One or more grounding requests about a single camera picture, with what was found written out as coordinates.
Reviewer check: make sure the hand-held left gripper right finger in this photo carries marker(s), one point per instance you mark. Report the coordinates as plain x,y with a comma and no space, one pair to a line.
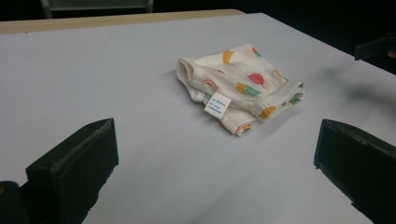
361,168

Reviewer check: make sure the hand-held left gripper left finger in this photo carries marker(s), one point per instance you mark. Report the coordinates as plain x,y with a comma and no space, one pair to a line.
74,168

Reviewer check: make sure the white fruit print pants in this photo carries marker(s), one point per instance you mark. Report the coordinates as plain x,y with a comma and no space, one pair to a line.
239,77

